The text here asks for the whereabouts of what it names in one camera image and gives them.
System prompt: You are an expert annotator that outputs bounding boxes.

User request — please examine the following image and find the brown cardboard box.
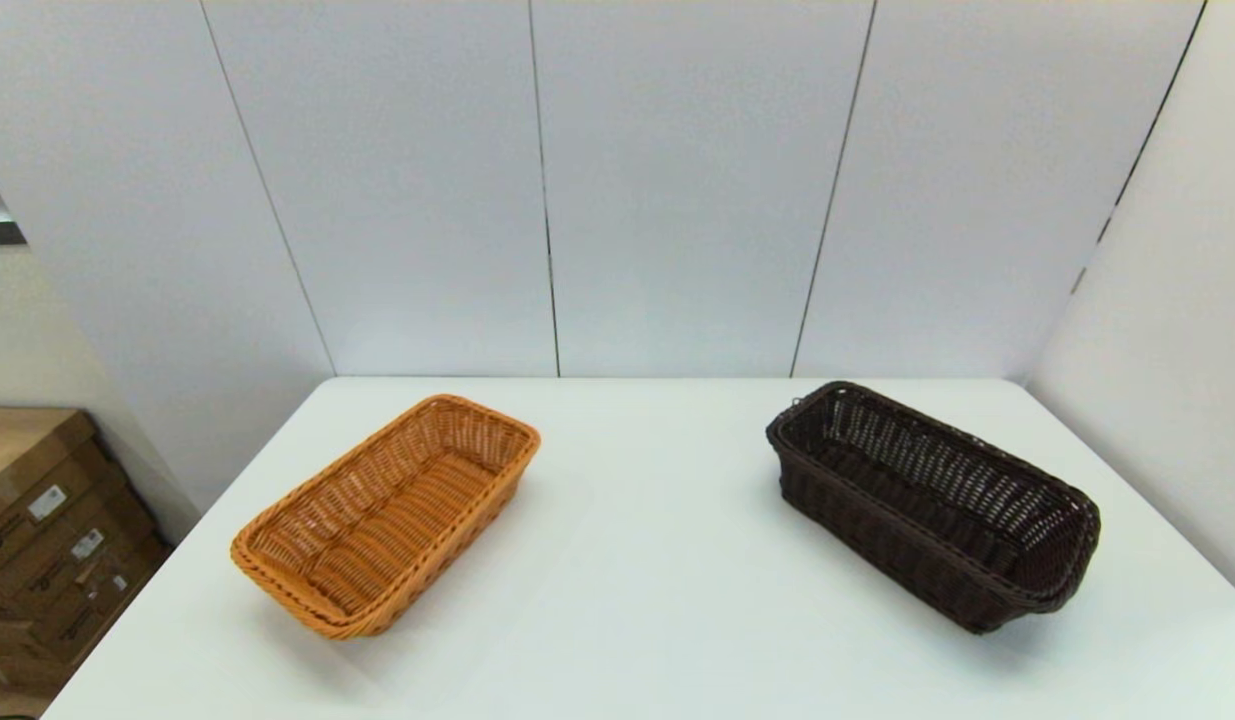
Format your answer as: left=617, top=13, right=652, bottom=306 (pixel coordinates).
left=0, top=610, right=78, bottom=691
left=0, top=475, right=148, bottom=586
left=0, top=530, right=173, bottom=666
left=0, top=407, right=113, bottom=531

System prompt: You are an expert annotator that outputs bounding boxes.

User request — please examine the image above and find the orange wicker basket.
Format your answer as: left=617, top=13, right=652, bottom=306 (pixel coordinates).
left=230, top=394, right=541, bottom=640

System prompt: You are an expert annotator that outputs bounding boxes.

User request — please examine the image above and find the dark brown wicker basket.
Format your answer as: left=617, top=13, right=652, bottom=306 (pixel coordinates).
left=766, top=381, right=1101, bottom=635

